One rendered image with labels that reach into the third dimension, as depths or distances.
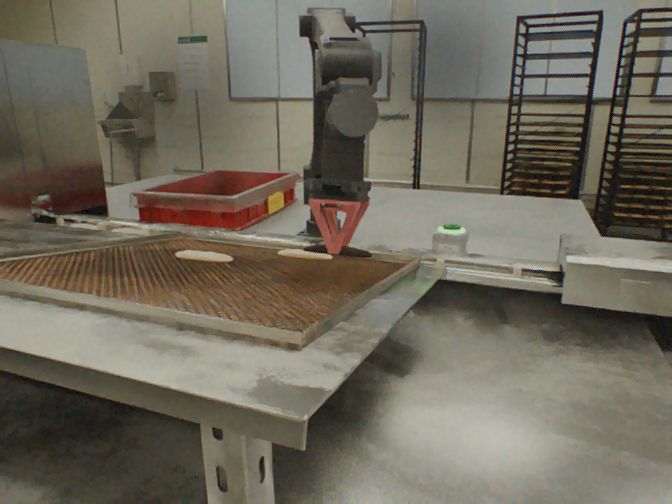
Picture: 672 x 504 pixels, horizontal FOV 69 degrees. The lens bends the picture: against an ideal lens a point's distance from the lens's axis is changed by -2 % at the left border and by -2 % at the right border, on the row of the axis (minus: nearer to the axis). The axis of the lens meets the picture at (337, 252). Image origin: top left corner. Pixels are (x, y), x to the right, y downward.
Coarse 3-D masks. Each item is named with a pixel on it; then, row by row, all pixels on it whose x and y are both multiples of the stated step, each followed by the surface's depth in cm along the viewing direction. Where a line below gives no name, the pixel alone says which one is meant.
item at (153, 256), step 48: (144, 240) 92; (192, 240) 99; (240, 240) 97; (0, 288) 50; (48, 288) 48; (144, 288) 56; (192, 288) 57; (336, 288) 62; (384, 288) 63; (240, 336) 41; (288, 336) 39
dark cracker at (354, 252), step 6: (306, 246) 70; (312, 246) 69; (318, 246) 69; (324, 246) 69; (342, 246) 69; (348, 246) 69; (318, 252) 68; (324, 252) 68; (342, 252) 67; (348, 252) 67; (354, 252) 67; (360, 252) 67; (366, 252) 67
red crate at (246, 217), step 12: (288, 192) 164; (264, 204) 146; (288, 204) 164; (144, 216) 137; (156, 216) 135; (168, 216) 134; (180, 216) 133; (192, 216) 132; (204, 216) 131; (216, 216) 130; (228, 216) 129; (240, 216) 131; (252, 216) 139; (264, 216) 145; (240, 228) 131
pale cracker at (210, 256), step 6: (180, 252) 78; (186, 252) 77; (192, 252) 77; (198, 252) 77; (204, 252) 77; (210, 252) 77; (186, 258) 77; (192, 258) 76; (198, 258) 76; (204, 258) 76; (210, 258) 75; (216, 258) 75; (222, 258) 75; (228, 258) 76
